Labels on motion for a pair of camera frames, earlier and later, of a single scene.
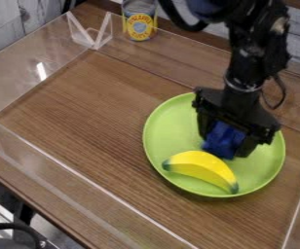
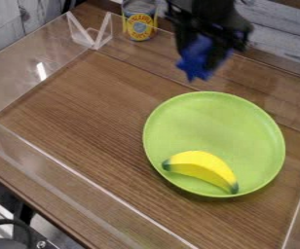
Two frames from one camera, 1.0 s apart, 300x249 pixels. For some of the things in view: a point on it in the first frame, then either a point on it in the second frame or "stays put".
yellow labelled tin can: x=139 y=18 stays put
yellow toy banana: x=202 y=163 stays put
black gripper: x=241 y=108 to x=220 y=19
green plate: x=172 y=134 stays put
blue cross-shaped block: x=224 y=138 to x=194 y=59
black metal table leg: x=22 y=215 stays put
